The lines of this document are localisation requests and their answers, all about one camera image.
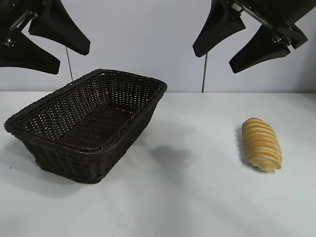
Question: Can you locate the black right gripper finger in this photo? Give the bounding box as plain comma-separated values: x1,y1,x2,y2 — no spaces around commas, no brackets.
192,0,246,58
229,24,291,74

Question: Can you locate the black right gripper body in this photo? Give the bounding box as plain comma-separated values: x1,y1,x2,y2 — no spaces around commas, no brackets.
231,0,316,49

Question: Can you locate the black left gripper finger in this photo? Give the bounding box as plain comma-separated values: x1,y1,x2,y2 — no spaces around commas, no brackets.
28,0,91,56
0,30,61,76

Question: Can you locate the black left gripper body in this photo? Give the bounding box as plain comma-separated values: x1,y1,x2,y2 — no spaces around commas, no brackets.
0,0,54,48

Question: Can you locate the long striped bread loaf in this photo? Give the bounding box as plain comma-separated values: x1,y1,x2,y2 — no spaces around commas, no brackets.
241,117,283,172

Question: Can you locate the dark brown wicker basket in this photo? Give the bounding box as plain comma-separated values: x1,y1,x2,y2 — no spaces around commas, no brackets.
3,68,168,185

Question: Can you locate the thin grey rod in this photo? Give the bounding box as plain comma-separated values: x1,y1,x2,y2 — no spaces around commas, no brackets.
201,52,208,93
66,46,74,82

